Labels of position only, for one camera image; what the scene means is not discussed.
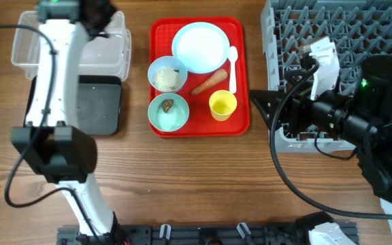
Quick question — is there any yellow plastic cup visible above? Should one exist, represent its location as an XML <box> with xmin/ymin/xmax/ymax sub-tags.
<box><xmin>209</xmin><ymin>90</ymin><xmax>238</xmax><ymax>121</ymax></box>

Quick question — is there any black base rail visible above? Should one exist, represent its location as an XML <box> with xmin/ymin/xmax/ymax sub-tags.
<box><xmin>56</xmin><ymin>221</ymin><xmax>359</xmax><ymax>245</ymax></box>

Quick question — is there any mint green bowl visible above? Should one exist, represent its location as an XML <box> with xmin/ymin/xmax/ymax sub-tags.
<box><xmin>148</xmin><ymin>93</ymin><xmax>190</xmax><ymax>133</ymax></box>

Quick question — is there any large light blue plate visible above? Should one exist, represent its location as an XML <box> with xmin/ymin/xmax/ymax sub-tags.
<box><xmin>171</xmin><ymin>22</ymin><xmax>230</xmax><ymax>74</ymax></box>

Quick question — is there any white plastic spoon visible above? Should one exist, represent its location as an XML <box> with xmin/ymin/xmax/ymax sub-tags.
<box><xmin>228</xmin><ymin>46</ymin><xmax>238</xmax><ymax>94</ymax></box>

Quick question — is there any red plastic tray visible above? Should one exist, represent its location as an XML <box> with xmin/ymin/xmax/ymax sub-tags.
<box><xmin>150</xmin><ymin>16</ymin><xmax>250</xmax><ymax>138</ymax></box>

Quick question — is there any white rice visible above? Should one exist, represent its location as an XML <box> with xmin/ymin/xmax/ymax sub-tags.
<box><xmin>154</xmin><ymin>67</ymin><xmax>184</xmax><ymax>92</ymax></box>

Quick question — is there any grey dishwasher rack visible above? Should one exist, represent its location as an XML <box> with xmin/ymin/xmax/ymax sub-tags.
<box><xmin>260</xmin><ymin>0</ymin><xmax>392</xmax><ymax>154</ymax></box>

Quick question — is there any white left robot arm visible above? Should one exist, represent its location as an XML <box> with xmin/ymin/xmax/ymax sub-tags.
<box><xmin>11</xmin><ymin>1</ymin><xmax>130</xmax><ymax>244</ymax></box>

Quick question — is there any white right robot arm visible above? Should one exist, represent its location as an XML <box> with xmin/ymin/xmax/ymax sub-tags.
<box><xmin>249</xmin><ymin>55</ymin><xmax>392</xmax><ymax>235</ymax></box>

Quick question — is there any light blue bowl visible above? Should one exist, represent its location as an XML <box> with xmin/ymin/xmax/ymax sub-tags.
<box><xmin>148</xmin><ymin>56</ymin><xmax>188</xmax><ymax>93</ymax></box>

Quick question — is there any orange carrot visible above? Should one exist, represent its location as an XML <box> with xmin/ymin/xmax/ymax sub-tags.
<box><xmin>191</xmin><ymin>69</ymin><xmax>228</xmax><ymax>95</ymax></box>

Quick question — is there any black waste tray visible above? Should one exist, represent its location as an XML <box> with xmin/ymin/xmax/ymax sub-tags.
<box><xmin>23</xmin><ymin>72</ymin><xmax>122</xmax><ymax>135</ymax></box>

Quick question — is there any brown food scrap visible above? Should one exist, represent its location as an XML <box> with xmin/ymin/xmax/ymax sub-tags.
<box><xmin>161</xmin><ymin>99</ymin><xmax>174</xmax><ymax>113</ymax></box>

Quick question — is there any clear plastic bin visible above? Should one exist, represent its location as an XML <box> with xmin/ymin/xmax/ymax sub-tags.
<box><xmin>11</xmin><ymin>11</ymin><xmax>131</xmax><ymax>81</ymax></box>

